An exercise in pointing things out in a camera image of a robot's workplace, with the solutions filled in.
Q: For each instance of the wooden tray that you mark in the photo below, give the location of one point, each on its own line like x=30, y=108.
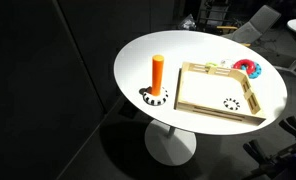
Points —
x=218, y=115

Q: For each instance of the dark metal rack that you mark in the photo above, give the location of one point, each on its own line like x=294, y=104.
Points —
x=218, y=13

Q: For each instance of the grey chair with wooden armrests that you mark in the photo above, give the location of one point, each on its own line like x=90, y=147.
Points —
x=254, y=28

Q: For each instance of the white table pedestal base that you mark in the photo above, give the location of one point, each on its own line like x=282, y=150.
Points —
x=168, y=146

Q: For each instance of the orange peg with striped base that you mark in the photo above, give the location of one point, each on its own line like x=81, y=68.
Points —
x=157, y=76

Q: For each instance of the crumpled grey plastic bag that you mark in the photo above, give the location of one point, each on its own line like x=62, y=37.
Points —
x=188, y=22

